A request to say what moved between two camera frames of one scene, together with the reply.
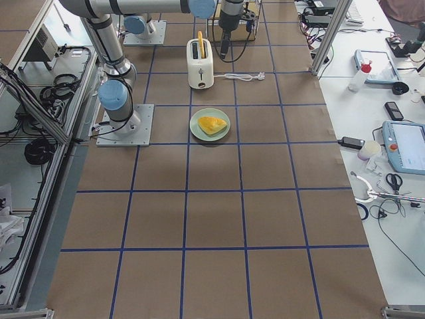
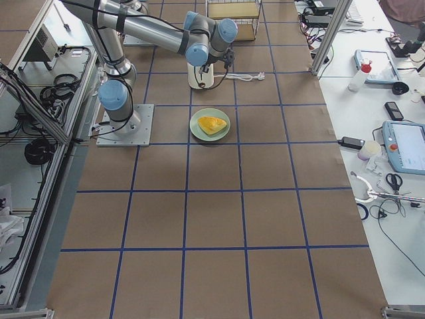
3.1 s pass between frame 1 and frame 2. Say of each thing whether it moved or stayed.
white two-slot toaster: stayed
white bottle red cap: stayed
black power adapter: stayed
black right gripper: moved
